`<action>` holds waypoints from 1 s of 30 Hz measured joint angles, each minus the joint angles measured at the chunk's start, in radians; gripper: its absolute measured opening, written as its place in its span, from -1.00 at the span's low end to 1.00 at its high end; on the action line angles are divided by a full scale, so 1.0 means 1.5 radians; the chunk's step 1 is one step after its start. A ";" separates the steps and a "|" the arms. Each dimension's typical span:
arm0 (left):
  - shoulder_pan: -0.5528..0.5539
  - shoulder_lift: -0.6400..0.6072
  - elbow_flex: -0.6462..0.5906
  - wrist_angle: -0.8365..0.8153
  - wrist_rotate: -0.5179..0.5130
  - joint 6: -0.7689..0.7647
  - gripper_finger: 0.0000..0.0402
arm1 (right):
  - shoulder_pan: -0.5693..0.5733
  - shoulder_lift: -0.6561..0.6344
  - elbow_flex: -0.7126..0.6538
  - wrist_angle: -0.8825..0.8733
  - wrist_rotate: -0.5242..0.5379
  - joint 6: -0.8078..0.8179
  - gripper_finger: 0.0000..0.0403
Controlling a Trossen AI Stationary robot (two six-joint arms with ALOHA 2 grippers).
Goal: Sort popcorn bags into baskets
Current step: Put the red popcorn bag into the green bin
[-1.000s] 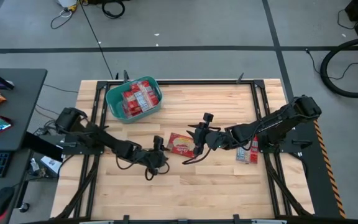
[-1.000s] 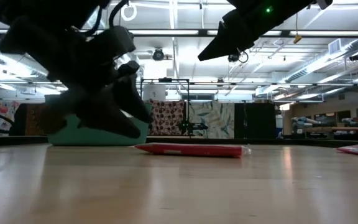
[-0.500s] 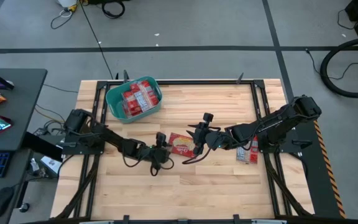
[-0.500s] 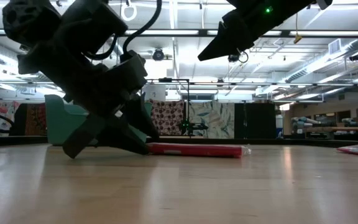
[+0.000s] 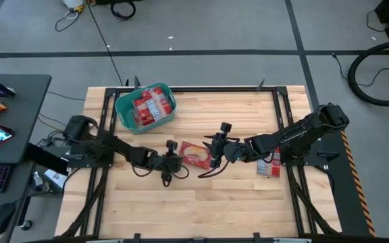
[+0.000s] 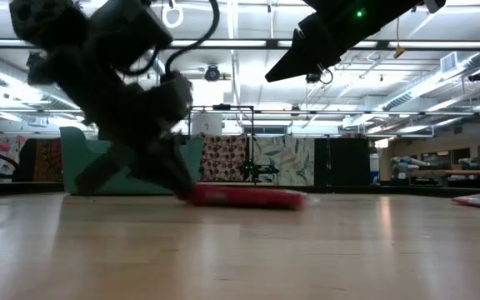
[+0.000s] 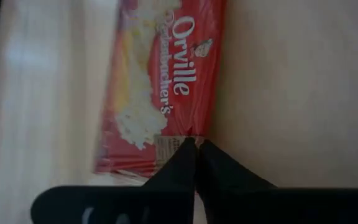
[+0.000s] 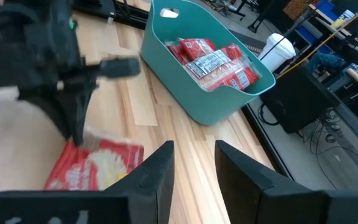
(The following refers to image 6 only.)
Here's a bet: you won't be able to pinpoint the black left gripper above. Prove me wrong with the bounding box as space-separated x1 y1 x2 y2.
74 52 196 201

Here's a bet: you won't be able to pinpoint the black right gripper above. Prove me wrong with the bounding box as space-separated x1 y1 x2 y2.
264 0 400 83

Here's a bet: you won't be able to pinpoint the white cylinder container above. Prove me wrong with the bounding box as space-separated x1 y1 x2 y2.
191 112 223 137

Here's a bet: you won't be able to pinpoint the red dotted fabric panel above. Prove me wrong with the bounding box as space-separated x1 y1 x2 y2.
200 132 249 183

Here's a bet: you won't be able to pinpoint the leaf pattern fabric panel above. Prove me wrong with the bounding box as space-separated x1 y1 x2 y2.
252 135 316 188

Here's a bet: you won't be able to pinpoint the teal plastic basket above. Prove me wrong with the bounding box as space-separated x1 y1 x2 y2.
59 126 205 196

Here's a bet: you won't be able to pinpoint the pale rolled items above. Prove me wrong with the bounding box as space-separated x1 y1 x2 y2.
391 156 429 174

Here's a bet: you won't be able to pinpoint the pink floral cloth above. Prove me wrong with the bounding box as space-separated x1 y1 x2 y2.
0 133 28 176

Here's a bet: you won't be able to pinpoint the black ceiling camera with cable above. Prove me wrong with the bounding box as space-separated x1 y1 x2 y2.
305 68 334 86

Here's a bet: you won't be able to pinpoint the black metal frame stand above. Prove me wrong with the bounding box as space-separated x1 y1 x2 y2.
187 102 258 184

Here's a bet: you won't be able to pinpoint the round black ceiling camera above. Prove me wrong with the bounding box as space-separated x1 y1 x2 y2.
203 63 223 83

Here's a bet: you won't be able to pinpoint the black overhead frame bar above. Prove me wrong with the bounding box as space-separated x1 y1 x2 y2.
0 37 480 50

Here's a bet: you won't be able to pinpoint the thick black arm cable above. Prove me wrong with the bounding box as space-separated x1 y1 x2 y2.
162 0 222 83

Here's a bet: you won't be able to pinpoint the yellow hanging cable with hook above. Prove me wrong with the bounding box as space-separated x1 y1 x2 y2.
392 16 407 60

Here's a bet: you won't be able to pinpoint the white hanging ring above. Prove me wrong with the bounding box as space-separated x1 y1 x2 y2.
162 0 186 29

